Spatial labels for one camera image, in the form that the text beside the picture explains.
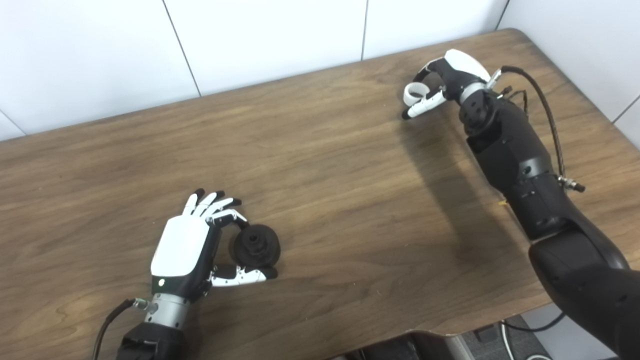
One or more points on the round black part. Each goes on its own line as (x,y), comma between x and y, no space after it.
(257,247)

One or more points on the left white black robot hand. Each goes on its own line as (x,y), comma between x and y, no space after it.
(180,245)

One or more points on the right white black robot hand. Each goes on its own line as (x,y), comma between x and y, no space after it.
(462,67)

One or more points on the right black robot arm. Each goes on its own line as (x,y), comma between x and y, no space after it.
(515,150)

